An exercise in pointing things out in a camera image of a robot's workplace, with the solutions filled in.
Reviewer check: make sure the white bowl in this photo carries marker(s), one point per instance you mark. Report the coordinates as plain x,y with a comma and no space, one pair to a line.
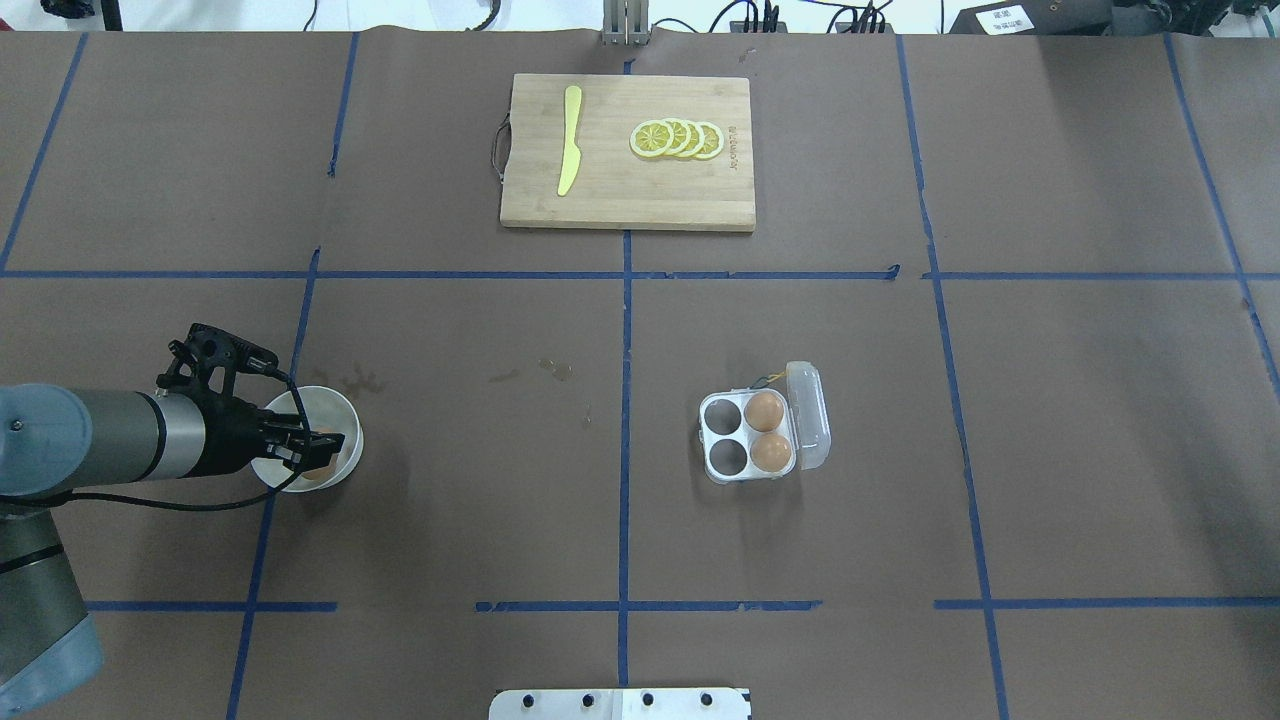
329,412

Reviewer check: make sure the lemon slice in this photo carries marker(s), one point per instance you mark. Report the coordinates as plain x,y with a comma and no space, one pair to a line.
681,136
652,139
696,137
712,141

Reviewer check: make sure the yellow plastic knife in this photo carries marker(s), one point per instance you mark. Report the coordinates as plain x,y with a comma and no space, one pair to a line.
571,152

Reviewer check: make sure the wooden cutting board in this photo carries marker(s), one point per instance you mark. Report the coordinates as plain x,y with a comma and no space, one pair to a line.
616,190

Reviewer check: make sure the clear plastic egg box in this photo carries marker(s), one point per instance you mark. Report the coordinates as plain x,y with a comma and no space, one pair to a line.
725,437

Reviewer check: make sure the brown egg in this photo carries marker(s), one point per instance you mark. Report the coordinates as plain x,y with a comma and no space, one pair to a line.
319,463
764,411
772,453

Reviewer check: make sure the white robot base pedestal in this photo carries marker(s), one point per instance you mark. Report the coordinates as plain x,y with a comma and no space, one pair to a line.
623,703

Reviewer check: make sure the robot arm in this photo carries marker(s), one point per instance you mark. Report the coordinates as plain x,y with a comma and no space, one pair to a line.
62,445

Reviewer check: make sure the aluminium frame post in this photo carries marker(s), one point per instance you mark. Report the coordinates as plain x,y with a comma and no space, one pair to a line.
626,23

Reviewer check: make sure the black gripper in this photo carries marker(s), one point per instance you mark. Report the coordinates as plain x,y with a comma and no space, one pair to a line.
228,434

